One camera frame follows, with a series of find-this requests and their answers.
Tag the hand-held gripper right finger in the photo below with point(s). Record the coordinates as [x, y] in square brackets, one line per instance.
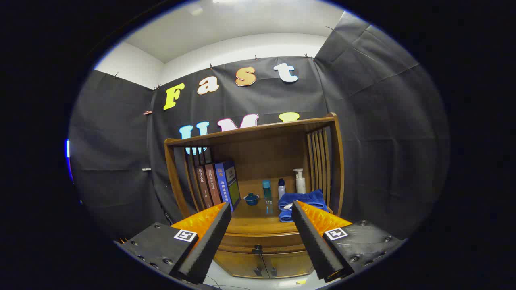
[312, 241]

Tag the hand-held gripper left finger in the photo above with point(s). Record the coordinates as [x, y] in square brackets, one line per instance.
[209, 241]

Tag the wooden drawer with black knob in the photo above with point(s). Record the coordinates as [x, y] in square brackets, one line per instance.
[262, 240]

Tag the wooden countertop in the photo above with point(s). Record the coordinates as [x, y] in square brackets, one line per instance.
[258, 219]

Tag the wooden cabinet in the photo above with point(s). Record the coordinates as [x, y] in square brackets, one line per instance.
[262, 157]

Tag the folded blue towel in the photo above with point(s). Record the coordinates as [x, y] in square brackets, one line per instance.
[306, 198]

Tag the dark brown book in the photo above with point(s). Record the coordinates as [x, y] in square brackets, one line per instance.
[202, 187]

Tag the white pump bottle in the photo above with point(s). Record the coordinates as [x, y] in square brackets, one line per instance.
[300, 185]

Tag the reddish brown book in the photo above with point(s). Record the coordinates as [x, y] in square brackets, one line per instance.
[212, 183]

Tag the thick blue book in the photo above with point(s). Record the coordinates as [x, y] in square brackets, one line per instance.
[226, 185]

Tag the blue lidded teacup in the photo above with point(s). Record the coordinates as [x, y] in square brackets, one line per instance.
[251, 199]

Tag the white bottle with blue cap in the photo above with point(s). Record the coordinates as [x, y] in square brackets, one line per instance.
[281, 190]

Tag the tall blue bottle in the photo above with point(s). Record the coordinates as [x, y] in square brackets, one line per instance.
[267, 191]

